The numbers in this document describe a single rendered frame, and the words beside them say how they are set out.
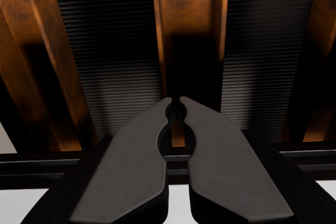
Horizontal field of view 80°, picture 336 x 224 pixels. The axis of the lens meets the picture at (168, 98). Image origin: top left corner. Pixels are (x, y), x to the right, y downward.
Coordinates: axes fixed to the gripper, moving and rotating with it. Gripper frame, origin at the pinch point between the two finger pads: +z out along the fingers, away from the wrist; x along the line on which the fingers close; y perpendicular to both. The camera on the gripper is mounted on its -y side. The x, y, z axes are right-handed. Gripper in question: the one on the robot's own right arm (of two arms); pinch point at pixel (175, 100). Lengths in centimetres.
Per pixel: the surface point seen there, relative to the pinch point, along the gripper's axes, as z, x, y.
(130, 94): 30.7, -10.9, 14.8
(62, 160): 3.2, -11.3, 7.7
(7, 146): 86, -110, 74
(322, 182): 1.0, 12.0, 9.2
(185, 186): 1.0, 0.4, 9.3
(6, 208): 1.0, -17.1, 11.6
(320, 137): 17.6, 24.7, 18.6
